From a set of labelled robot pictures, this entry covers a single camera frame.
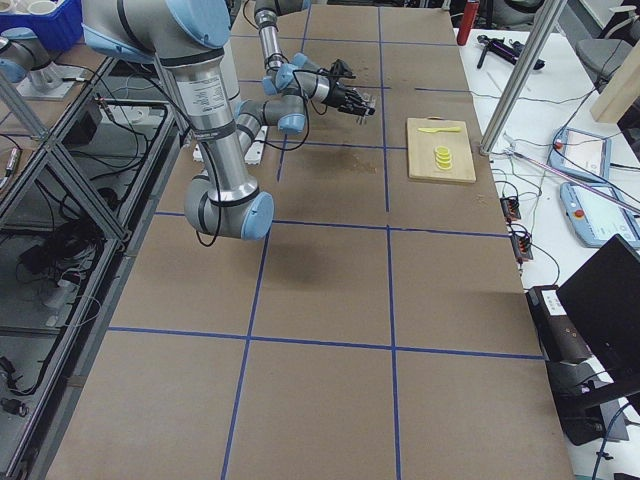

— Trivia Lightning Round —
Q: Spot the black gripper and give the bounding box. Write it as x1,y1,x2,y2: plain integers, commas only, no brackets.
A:
329,82,376,116

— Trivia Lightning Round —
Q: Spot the steel double jigger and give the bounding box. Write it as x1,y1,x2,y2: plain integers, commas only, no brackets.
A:
356,93,376,125

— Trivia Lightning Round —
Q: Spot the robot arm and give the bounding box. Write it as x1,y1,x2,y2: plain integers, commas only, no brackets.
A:
82,1,306,240
253,1,375,119

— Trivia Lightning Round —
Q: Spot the bamboo cutting board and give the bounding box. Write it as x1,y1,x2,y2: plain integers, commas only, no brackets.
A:
406,118,476,184

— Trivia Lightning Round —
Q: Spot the yellow plastic knife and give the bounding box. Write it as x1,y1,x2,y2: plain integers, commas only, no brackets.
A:
417,126,462,134

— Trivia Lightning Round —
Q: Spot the red cylinder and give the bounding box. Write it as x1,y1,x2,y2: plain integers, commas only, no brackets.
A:
456,0,480,46

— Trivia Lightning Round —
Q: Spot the black bar tool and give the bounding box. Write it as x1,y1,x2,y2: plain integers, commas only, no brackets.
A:
476,35,525,69

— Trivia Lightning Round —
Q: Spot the far teach pendant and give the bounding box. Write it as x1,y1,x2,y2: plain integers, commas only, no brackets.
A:
548,127,611,182

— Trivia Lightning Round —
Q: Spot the teach pendant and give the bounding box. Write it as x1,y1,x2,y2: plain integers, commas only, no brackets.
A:
548,127,611,182
560,182,639,250

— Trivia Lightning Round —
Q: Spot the near teach pendant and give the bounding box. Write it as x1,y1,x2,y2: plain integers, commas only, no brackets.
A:
560,182,639,250

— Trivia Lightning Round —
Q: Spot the blue plastic bin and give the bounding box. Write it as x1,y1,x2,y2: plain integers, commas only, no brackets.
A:
1,1,83,51

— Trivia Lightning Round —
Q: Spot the black monitor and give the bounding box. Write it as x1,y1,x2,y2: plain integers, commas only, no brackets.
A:
557,234,639,379

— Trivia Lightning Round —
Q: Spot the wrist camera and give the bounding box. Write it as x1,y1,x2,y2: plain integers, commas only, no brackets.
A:
328,59,356,80

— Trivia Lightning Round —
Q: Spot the aluminium frame post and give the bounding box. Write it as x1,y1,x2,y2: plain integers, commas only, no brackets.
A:
479,0,567,156

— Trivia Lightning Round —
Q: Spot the green handled metal rod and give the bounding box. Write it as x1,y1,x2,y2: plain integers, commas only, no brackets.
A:
503,130,640,217

